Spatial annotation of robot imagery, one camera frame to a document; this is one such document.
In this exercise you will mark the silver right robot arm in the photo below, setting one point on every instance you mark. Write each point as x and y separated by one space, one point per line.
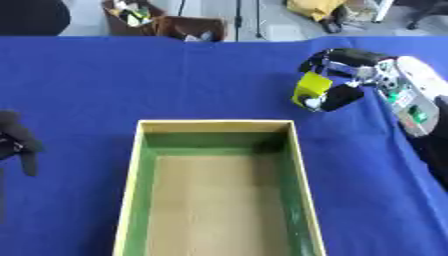
415 100

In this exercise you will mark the black chair base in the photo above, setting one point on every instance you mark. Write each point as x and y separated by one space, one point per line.
429 13

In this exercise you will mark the yellow bag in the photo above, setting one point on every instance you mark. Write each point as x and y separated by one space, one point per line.
315 8

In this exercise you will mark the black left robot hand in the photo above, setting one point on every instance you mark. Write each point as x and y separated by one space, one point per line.
17 138

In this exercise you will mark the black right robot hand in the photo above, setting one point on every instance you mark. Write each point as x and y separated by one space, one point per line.
344 96

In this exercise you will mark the black tripod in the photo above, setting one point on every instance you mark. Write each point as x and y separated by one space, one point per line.
245 16

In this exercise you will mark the yellow block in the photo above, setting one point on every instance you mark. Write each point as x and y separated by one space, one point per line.
311 87

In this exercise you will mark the open cardboard box green inside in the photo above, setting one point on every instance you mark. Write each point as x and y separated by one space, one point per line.
219 186

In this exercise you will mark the brown cardboard box with trash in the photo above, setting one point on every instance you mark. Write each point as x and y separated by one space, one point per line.
129 16

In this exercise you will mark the black round object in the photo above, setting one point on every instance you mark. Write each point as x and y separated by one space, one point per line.
32 16

